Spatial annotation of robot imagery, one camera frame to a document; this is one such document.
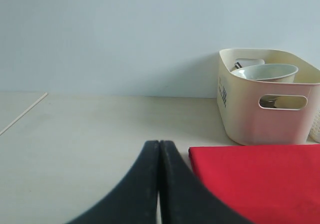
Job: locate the large cream plastic bin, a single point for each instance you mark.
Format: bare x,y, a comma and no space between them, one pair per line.
255,112

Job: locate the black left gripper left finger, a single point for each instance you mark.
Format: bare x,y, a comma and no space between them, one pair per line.
134,198

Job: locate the red tablecloth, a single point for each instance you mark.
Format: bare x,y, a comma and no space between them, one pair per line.
266,184

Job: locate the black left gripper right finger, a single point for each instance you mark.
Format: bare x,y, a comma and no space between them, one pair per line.
183,198

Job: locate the white perforated plastic basket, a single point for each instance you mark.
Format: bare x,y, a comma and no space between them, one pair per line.
315,129

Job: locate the white ceramic bowl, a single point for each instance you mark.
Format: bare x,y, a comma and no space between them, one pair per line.
279,73

